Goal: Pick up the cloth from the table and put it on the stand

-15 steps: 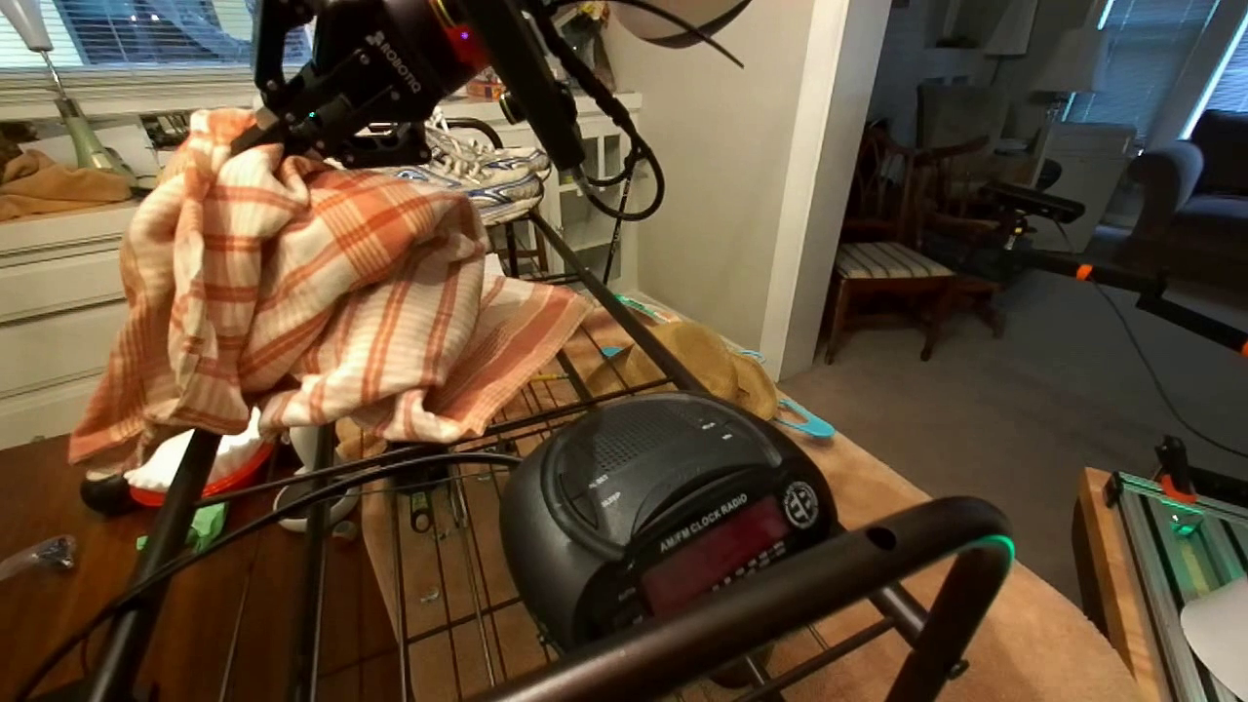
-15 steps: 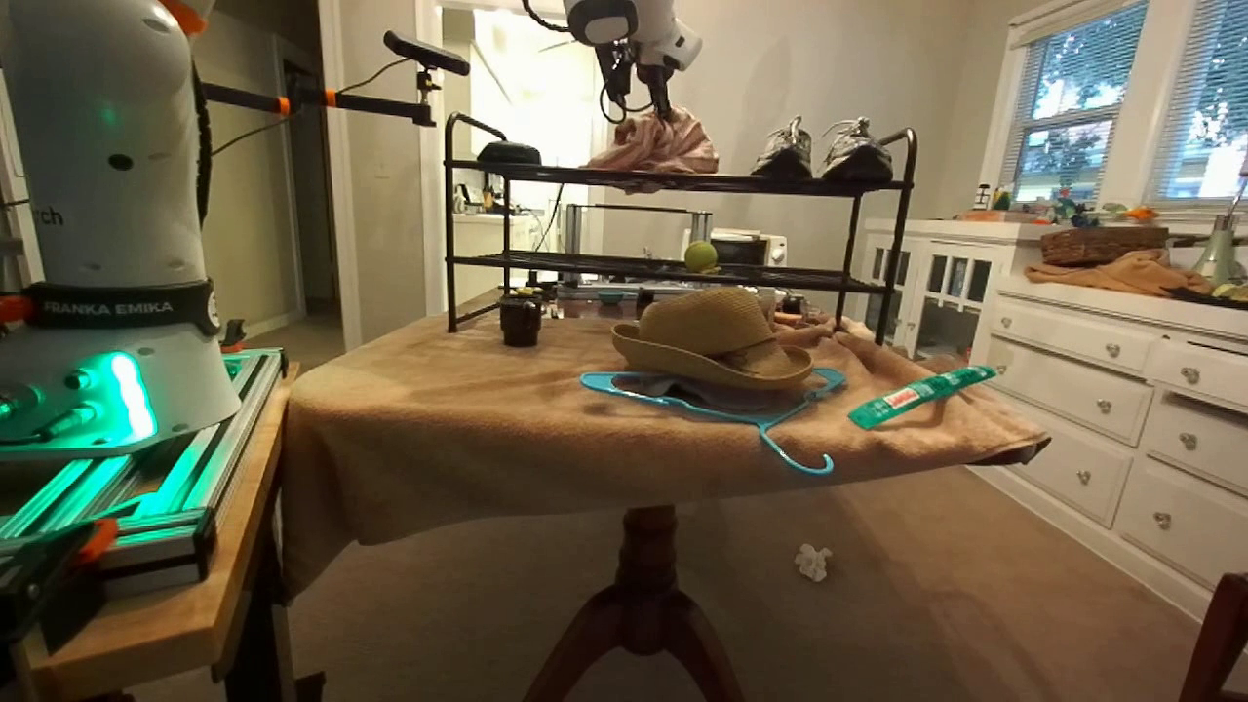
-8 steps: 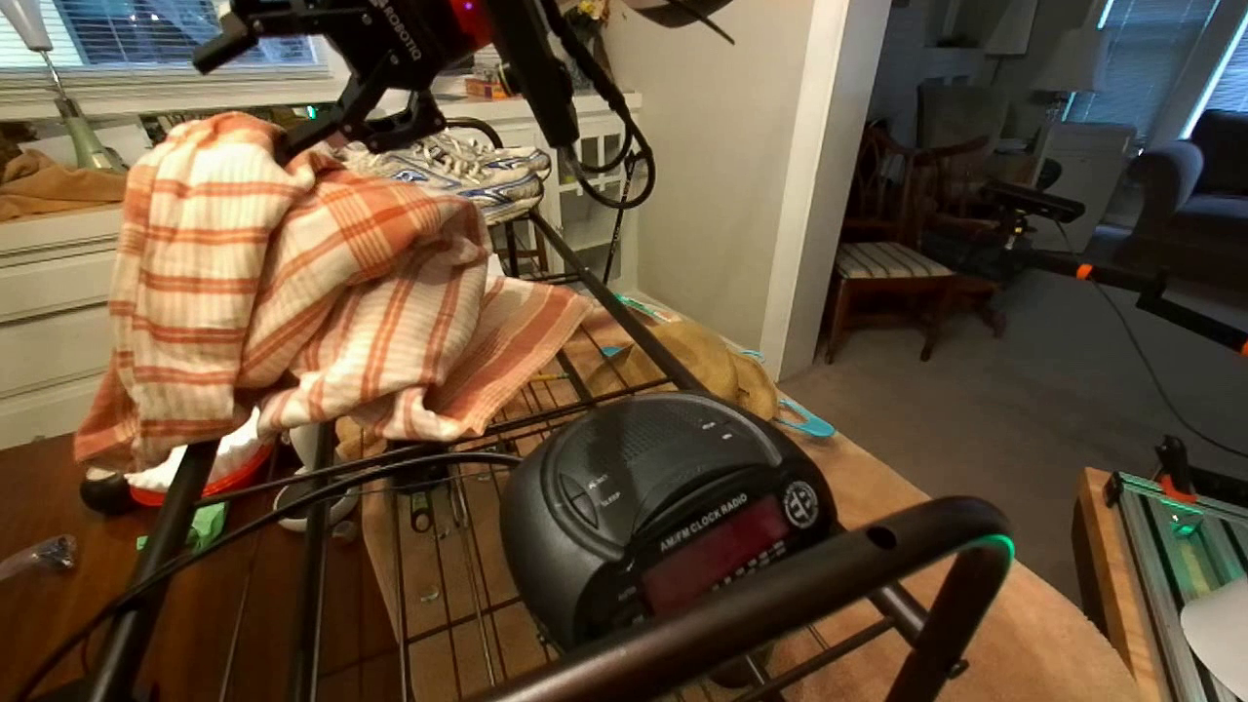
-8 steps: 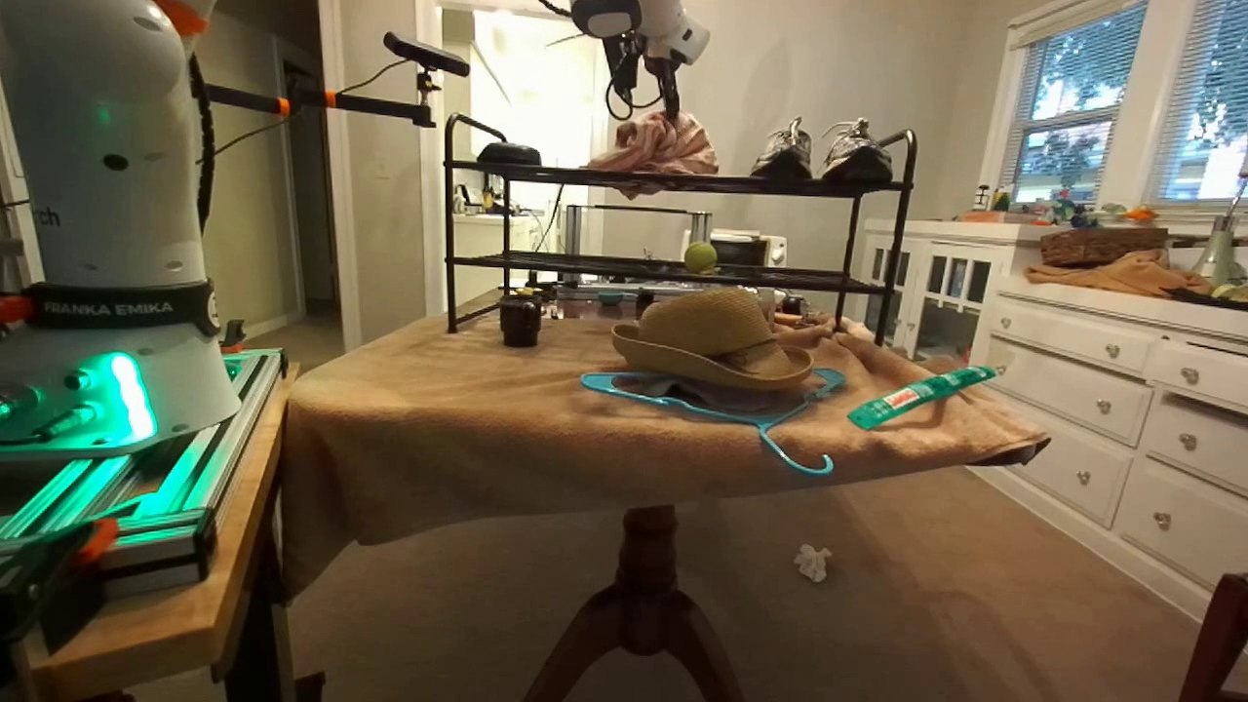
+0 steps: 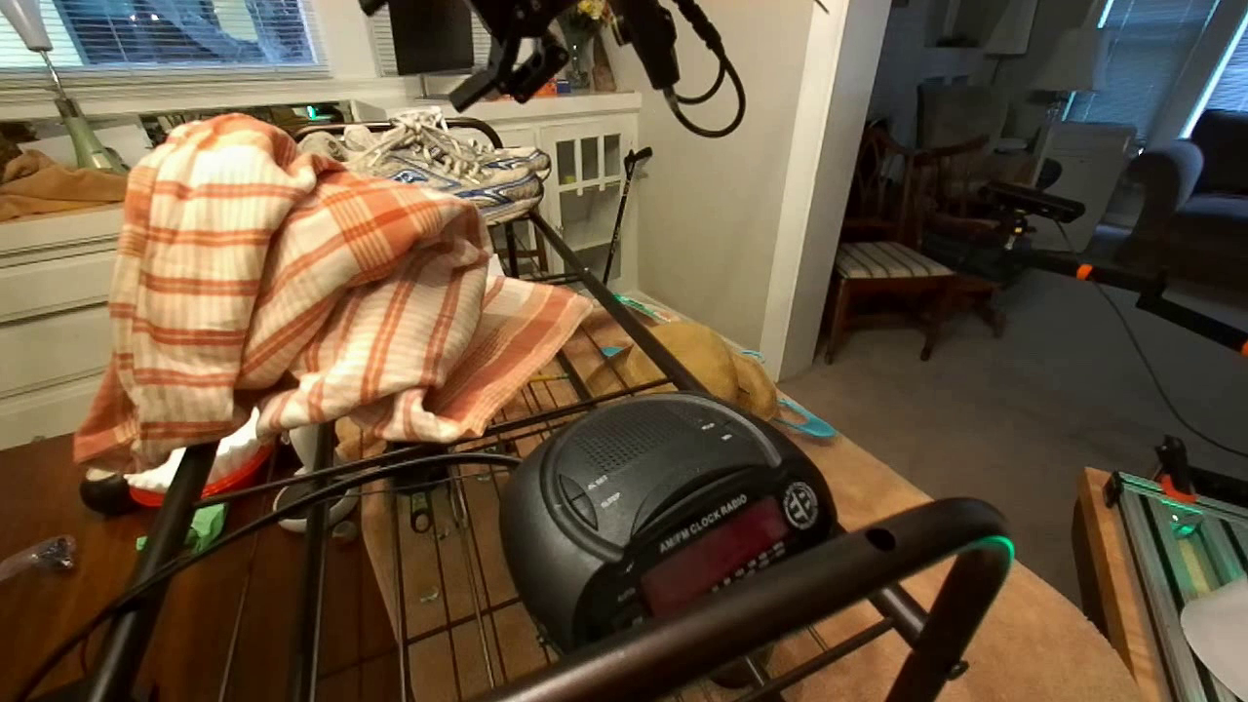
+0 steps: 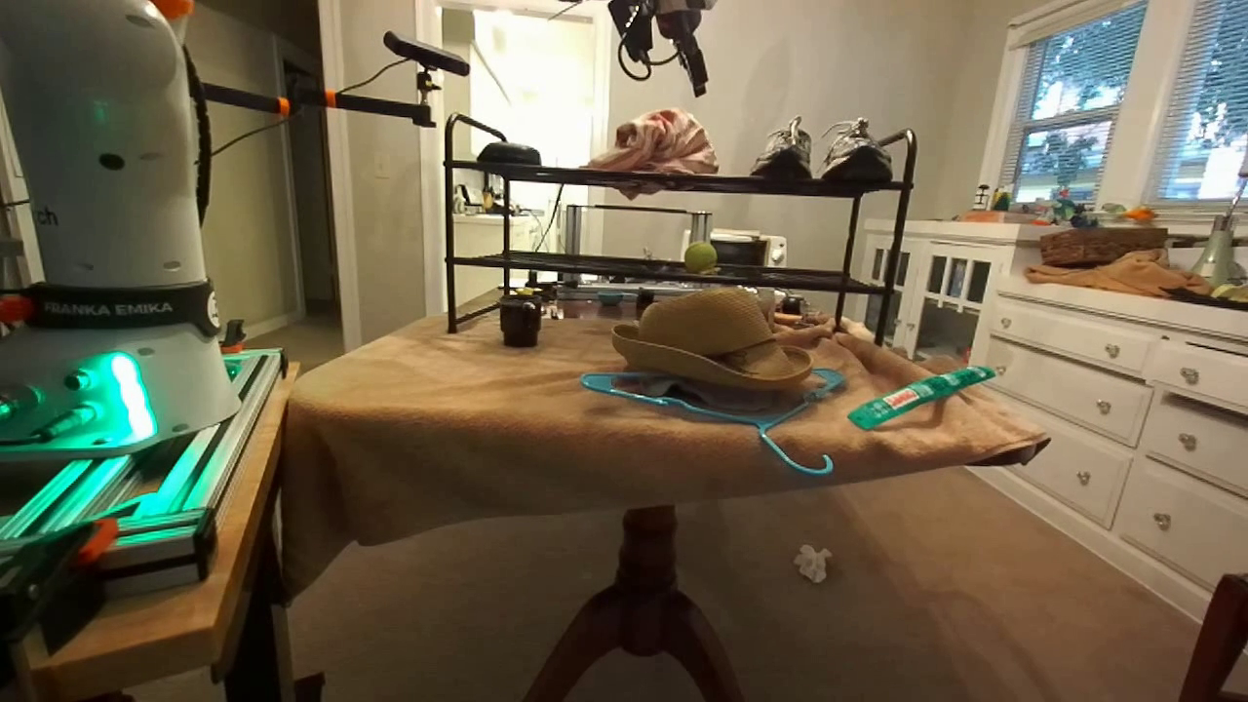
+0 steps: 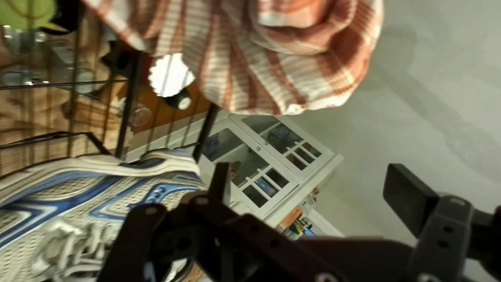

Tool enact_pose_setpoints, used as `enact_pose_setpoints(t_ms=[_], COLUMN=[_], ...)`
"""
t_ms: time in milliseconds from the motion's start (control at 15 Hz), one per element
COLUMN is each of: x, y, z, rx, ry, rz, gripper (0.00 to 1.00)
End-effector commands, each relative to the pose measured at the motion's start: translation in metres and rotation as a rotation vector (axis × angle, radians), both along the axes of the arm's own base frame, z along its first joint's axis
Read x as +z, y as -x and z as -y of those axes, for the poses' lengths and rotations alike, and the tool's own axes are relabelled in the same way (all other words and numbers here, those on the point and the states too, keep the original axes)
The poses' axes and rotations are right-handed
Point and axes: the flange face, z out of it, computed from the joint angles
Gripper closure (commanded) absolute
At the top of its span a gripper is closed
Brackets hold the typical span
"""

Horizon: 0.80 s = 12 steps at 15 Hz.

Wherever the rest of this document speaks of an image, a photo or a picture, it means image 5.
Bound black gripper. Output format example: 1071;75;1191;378
445;0;576;112

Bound orange white plaid cloth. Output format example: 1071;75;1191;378
70;112;601;481

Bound aluminium robot base rails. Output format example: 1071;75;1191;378
1102;442;1248;702

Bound brown cloth on dresser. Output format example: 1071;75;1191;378
0;150;133;228

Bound black metal rack stand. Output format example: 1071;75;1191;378
0;112;1019;702

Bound white grey running sneaker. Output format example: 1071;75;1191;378
374;111;551;166
305;122;551;222

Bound dark framed screen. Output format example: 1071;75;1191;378
386;0;481;75

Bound white glass door cabinet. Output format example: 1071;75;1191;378
491;92;649;283

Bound white framed window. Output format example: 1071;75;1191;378
0;0;324;69

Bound wooden chair striped seat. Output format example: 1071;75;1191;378
822;122;1005;367

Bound green glass bottle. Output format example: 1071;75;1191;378
0;0;133;172

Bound black clock radio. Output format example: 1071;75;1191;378
500;394;841;655

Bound white red round container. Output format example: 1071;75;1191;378
126;434;286;508

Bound dark jar with white lid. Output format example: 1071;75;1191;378
79;469;133;520

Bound grey blue armchair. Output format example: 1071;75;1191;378
1128;111;1248;277

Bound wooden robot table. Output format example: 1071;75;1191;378
1070;465;1173;702

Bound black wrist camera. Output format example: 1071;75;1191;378
617;0;684;92

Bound black stereo camera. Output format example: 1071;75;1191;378
985;178;1088;228

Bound silver metal handle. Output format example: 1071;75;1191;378
0;529;79;581

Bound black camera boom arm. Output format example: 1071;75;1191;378
1037;211;1248;354

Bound black floor cable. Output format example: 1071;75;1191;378
1088;277;1248;462

